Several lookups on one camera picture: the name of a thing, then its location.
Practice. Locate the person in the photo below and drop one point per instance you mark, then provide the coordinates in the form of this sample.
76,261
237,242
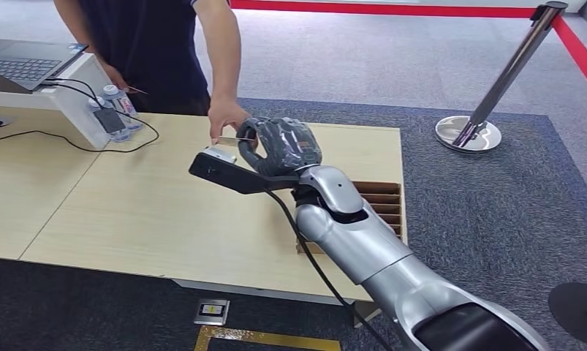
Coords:
148,48

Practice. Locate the grey open laptop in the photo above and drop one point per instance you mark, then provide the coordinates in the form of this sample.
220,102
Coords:
22,63

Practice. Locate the person's left hand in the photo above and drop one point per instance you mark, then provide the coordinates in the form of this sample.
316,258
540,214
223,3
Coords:
225,116

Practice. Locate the chrome stanchion base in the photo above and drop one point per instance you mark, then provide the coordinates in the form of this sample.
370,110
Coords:
487,138

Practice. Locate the person's right forearm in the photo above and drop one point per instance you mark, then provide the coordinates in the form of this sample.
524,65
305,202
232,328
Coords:
77,29

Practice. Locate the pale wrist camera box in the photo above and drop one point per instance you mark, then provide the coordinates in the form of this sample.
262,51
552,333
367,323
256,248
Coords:
220,155

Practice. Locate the black round floor disc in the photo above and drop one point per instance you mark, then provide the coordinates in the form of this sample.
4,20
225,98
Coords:
581,312

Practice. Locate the black power adapter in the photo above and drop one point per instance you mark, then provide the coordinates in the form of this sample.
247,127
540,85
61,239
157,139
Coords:
109,120

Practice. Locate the dark blue floor rug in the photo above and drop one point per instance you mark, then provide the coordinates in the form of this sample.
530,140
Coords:
516,203

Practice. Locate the dark card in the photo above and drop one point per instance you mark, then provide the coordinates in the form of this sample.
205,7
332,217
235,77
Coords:
137,90

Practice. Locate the metal floor outlet box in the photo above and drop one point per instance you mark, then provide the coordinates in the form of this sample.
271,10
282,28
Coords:
211,312

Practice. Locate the short red barrier belt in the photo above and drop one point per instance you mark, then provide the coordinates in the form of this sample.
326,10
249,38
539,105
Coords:
581,58

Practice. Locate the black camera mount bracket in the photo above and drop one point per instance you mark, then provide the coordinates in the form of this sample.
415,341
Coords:
235,177

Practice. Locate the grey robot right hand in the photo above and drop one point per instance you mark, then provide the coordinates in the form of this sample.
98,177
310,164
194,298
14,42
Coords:
286,145

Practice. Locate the thin handed card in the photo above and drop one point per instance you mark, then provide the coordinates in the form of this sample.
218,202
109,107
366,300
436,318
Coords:
230,141

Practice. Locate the long red barrier belt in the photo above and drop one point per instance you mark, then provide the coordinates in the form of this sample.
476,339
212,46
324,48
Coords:
395,8

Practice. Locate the white desk riser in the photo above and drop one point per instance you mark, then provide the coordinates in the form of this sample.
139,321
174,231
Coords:
73,104

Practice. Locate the brown cardboard divider box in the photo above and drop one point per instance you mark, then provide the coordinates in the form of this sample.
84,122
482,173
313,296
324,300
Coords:
382,201

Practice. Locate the person's right hand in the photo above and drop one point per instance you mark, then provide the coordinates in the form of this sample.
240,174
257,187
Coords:
114,76

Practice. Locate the chrome stanchion post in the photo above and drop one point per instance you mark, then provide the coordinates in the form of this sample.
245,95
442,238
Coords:
511,68

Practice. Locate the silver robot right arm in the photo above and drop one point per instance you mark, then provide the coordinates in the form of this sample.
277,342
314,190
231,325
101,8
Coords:
385,271

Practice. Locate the clear plastic water bottle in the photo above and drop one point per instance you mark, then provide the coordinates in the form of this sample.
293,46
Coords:
125,106
121,134

